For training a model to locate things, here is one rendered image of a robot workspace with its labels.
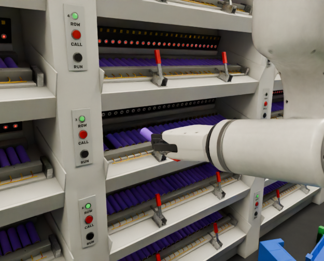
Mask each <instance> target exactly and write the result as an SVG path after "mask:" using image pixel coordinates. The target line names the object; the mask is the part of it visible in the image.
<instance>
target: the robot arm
mask: <svg viewBox="0 0 324 261"><path fill-rule="evenodd" d="M251 31H252V40H253V44H254V47H255V48H256V50H257V51H258V52H259V53H260V54H261V55H263V56H264V57H266V58H267V59H268V60H270V61H271V62H272V63H273V65H274V66H275V67H276V69H277V71H278V73H279V75H280V78H281V82H282V85H283V92H284V114H283V119H245V120H222V121H220V122H219V123H216V124H215V125H190V126H185V127H180V128H175V129H170V130H166V131H164V132H161V134H151V144H152V148H153V149H154V151H170V152H167V153H166V154H165V156H166V157H168V158H171V159H175V160H183V161H196V162H210V163H211V164H212V165H213V166H215V167H216V168H217V169H219V170H220V171H224V172H230V173H236V174H240V175H247V176H253V177H258V178H265V179H271V180H277V181H283V182H289V183H295V184H301V185H308V186H313V187H319V188H324V0H253V9H252V26H251Z"/></svg>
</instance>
